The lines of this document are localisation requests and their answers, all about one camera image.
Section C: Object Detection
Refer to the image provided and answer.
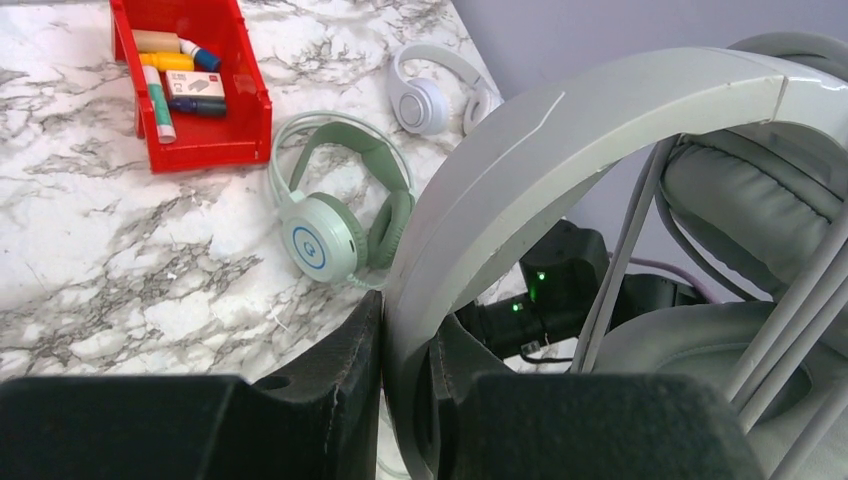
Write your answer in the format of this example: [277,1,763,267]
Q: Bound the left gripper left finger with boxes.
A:
[1,291,382,479]

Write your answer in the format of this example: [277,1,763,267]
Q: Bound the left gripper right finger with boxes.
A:
[423,316,763,479]

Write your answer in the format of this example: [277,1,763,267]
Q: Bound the green headphones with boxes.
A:
[268,110,416,290]

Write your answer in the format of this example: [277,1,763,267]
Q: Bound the grey white gaming headset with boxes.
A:
[385,32,847,479]

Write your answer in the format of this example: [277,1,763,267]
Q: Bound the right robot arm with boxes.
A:
[456,219,713,364]

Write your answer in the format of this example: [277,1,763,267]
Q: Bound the white headphones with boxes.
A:
[387,42,504,135]

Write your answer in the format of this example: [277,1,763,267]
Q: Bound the red plastic bin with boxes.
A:
[110,1,272,173]

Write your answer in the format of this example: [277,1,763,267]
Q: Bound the white green glue stick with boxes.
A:
[142,65,176,144]

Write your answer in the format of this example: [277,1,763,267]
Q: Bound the white small box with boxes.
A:
[164,70,226,100]

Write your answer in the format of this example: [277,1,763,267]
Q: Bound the yellow marker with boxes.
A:
[139,52,195,72]

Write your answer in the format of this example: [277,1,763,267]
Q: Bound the beige eraser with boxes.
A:
[131,29,181,53]

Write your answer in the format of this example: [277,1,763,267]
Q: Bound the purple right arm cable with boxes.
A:
[625,256,720,305]

